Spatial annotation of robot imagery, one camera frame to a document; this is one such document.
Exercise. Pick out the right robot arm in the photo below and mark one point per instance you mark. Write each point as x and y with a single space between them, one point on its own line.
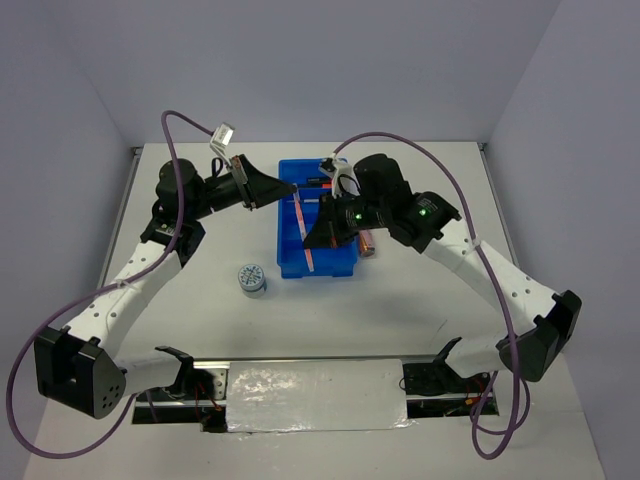
372 194

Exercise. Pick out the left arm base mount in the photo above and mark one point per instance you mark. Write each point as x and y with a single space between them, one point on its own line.
203 405

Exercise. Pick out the orange thin pen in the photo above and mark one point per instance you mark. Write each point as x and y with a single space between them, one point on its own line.
303 231

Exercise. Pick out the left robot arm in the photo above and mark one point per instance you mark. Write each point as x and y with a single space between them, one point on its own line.
79 365

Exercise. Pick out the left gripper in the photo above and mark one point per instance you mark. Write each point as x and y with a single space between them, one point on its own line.
260 188

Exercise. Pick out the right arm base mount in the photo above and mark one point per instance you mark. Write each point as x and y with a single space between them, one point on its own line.
435 391

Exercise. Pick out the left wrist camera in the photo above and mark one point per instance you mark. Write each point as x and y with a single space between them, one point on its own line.
221 138

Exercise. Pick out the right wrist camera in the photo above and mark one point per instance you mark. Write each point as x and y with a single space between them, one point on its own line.
340 172

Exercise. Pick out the pink capped black highlighter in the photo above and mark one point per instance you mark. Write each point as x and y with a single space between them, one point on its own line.
322 182

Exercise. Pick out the left blue tape roll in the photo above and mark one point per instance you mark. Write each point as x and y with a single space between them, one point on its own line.
252 280

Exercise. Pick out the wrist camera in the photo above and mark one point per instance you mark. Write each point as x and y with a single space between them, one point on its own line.
221 138
340 172

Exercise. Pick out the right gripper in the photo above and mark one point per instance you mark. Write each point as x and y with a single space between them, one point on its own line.
327 229

